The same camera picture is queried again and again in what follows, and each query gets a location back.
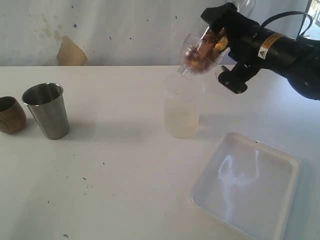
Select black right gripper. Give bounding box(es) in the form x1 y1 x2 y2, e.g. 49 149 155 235
200 2 261 94

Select olive-brown food piece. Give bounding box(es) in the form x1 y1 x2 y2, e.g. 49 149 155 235
214 36 229 52

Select clear plastic shaker tumbler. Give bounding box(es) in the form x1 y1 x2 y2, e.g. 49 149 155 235
201 0 257 55

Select brown and yellow food pieces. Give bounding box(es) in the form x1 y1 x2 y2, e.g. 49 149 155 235
184 27 217 74

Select clear dome shaker lid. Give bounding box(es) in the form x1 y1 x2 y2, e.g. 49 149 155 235
177 33 222 79

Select stainless steel cup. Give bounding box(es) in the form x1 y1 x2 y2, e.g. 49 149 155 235
21 82 70 140

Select brown wooden cup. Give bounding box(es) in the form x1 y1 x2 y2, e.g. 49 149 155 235
0 96 26 134

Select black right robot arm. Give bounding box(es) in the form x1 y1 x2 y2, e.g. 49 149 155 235
201 2 320 100

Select translucent white plastic cup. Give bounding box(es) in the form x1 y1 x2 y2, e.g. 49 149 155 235
163 72 205 139

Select white square plastic tray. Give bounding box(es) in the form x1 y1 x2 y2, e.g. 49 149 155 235
190 132 300 240

